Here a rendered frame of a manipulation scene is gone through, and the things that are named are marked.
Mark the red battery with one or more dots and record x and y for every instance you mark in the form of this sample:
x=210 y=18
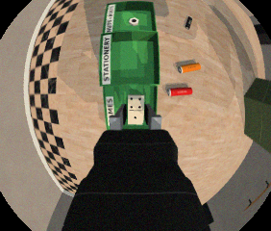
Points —
x=179 y=91

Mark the orange battery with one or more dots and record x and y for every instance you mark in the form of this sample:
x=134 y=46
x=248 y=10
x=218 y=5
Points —
x=189 y=67

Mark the green three-compartment bin rack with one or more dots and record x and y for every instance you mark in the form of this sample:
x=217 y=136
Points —
x=135 y=58

